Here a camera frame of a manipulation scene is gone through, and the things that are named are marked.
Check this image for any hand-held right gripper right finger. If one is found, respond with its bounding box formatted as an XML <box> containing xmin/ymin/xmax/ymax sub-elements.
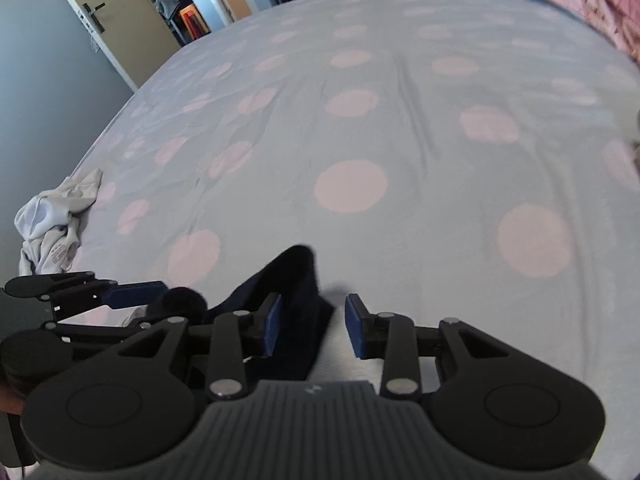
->
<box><xmin>344</xmin><ymin>293</ymin><xmax>509</xmax><ymax>402</ymax></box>

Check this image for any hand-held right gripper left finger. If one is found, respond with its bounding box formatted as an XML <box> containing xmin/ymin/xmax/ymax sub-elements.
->
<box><xmin>118</xmin><ymin>292</ymin><xmax>283</xmax><ymax>402</ymax></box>

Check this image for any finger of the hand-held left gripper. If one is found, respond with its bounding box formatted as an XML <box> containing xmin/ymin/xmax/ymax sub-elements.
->
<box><xmin>4</xmin><ymin>271</ymin><xmax>170</xmax><ymax>320</ymax></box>
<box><xmin>42</xmin><ymin>317</ymin><xmax>167</xmax><ymax>346</ymax></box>

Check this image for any grey sweatshirt with navy lining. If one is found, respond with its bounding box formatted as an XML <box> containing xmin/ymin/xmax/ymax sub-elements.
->
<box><xmin>150</xmin><ymin>244</ymin><xmax>391</xmax><ymax>387</ymax></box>

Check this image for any crumpled white garment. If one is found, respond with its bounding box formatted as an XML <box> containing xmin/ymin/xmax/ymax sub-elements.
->
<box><xmin>14</xmin><ymin>167</ymin><xmax>105</xmax><ymax>277</ymax></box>

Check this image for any bed with polka-dot sheet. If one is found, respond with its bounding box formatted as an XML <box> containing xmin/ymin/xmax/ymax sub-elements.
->
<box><xmin>47</xmin><ymin>0</ymin><xmax>640</xmax><ymax>480</ymax></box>

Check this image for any wooden door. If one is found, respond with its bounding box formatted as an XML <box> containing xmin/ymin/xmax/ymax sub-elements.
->
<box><xmin>41</xmin><ymin>0</ymin><xmax>184</xmax><ymax>92</ymax></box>

